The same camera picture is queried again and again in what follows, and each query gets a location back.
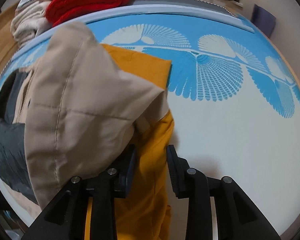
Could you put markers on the cream fleece garment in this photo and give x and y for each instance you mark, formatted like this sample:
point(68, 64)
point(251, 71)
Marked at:
point(27, 22)

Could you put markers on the blue white patterned mat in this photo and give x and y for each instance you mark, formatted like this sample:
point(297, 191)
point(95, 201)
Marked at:
point(227, 130)

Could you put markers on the red knitted sweater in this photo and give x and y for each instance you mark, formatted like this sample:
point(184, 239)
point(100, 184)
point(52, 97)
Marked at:
point(87, 1)

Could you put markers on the beige and mustard jacket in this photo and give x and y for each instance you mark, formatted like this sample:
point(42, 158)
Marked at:
point(85, 105)

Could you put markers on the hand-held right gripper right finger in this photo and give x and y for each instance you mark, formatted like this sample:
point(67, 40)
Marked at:
point(173, 170)

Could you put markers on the grey mattress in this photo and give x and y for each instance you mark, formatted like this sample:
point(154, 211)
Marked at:
point(180, 1)

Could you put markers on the purple flat pad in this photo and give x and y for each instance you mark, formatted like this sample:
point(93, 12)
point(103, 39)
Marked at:
point(263, 20)

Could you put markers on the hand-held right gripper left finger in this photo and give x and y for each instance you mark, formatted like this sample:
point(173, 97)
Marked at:
point(130, 170)

